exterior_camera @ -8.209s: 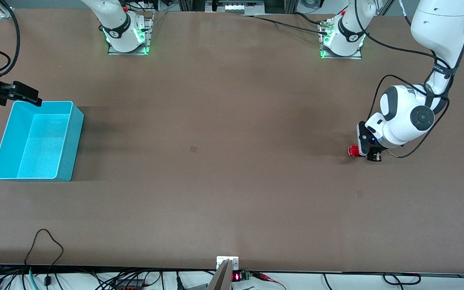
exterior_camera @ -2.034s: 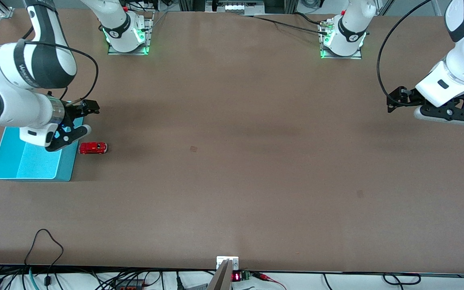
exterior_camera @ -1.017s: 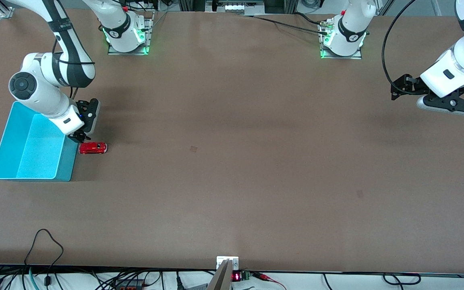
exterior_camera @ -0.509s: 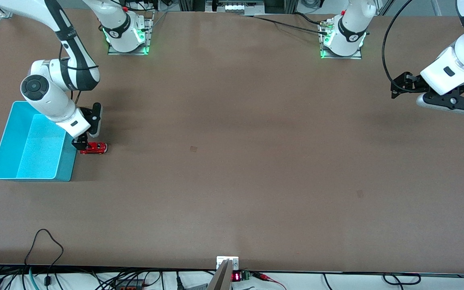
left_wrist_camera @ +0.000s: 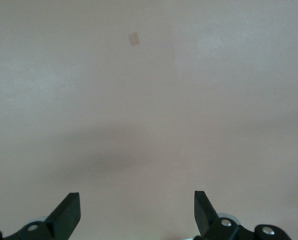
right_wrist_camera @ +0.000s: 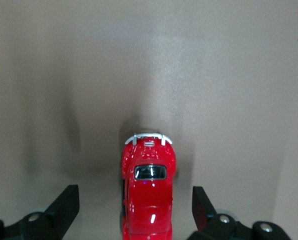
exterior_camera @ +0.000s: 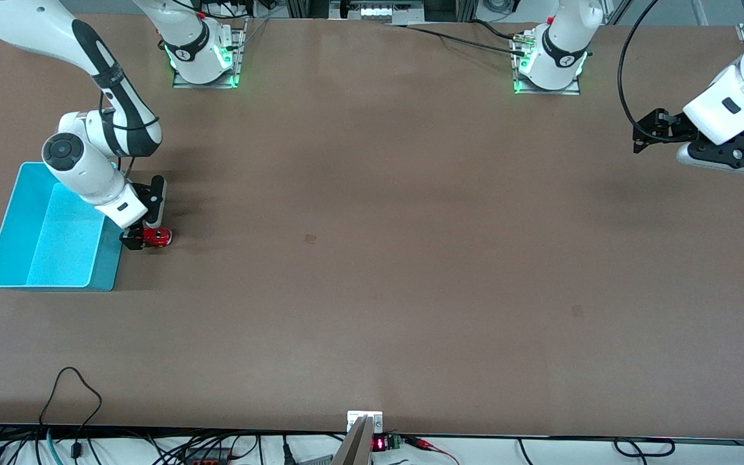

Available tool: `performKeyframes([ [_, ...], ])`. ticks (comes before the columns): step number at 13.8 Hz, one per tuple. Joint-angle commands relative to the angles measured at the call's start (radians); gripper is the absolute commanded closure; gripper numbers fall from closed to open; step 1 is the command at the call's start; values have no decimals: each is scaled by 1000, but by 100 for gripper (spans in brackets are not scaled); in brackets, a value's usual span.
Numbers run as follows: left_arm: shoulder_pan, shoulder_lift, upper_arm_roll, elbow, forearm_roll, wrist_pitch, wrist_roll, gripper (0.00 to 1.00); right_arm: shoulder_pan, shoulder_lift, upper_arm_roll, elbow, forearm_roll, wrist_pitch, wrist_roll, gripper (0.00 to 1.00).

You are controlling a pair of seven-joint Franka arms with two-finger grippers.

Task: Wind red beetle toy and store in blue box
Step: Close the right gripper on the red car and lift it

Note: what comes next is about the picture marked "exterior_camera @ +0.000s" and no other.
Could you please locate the blue plastic box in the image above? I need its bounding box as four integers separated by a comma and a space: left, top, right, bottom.
0, 161, 126, 292

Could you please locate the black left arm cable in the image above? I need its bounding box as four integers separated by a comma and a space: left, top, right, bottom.
617, 0, 661, 140

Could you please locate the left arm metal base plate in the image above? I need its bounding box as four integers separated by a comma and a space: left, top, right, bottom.
513, 29, 581, 96

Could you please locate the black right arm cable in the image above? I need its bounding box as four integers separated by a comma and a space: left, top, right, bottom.
99, 90, 138, 185

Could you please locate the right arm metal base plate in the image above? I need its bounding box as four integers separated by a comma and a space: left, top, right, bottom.
172, 19, 244, 89

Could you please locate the thin black looped cable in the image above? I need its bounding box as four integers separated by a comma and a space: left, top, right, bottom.
39, 367, 103, 460

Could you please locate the black cable to arm base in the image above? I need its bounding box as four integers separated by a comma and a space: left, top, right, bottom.
385, 19, 529, 56

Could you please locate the aluminium frame rack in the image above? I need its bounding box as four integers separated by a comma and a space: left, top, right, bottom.
285, 0, 479, 24

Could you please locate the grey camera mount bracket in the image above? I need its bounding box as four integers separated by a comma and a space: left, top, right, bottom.
333, 411, 384, 465

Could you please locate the black coiled cable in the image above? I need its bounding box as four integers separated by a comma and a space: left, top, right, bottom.
614, 437, 676, 458

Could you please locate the red clip lead wire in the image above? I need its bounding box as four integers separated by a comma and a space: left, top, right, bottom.
403, 436, 460, 465

